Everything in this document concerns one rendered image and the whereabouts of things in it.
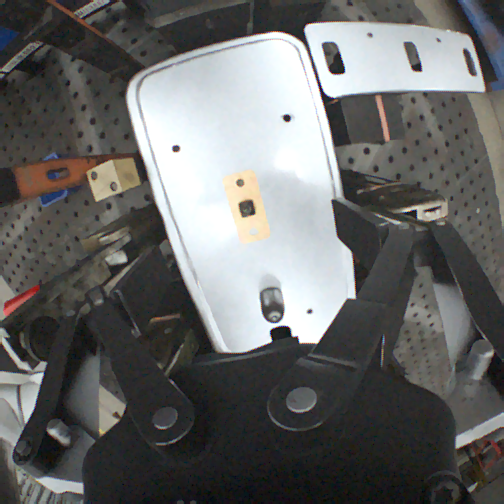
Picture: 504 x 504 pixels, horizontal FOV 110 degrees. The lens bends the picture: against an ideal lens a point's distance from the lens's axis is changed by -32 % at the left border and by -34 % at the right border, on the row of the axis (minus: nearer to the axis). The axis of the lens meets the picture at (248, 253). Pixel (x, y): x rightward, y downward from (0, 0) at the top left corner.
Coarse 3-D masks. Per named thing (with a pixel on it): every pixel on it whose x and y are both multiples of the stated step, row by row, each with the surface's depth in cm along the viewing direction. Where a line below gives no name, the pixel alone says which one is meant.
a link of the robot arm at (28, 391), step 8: (32, 376) 50; (40, 376) 51; (24, 384) 47; (32, 384) 48; (24, 392) 45; (32, 392) 46; (24, 400) 43; (32, 400) 44; (24, 408) 42; (32, 408) 43; (24, 416) 41
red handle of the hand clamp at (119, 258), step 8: (120, 248) 25; (112, 256) 24; (120, 256) 25; (112, 264) 25; (120, 264) 25; (32, 288) 20; (40, 288) 21; (16, 296) 19; (24, 296) 20; (8, 304) 19; (16, 304) 19; (8, 312) 18
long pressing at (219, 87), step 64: (192, 64) 24; (256, 64) 24; (192, 128) 27; (256, 128) 27; (320, 128) 27; (192, 192) 29; (320, 192) 30; (192, 256) 32; (256, 256) 32; (320, 256) 33; (256, 320) 36; (320, 320) 36
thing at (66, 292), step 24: (120, 240) 25; (96, 264) 21; (48, 288) 16; (72, 288) 18; (24, 312) 13; (48, 312) 15; (0, 336) 11; (24, 336) 11; (48, 336) 12; (24, 360) 12
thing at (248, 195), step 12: (228, 180) 29; (252, 180) 29; (228, 192) 29; (240, 192) 29; (252, 192) 29; (240, 204) 29; (252, 204) 29; (240, 216) 30; (252, 216) 30; (264, 216) 30; (240, 228) 31; (264, 228) 31; (240, 240) 31; (252, 240) 31
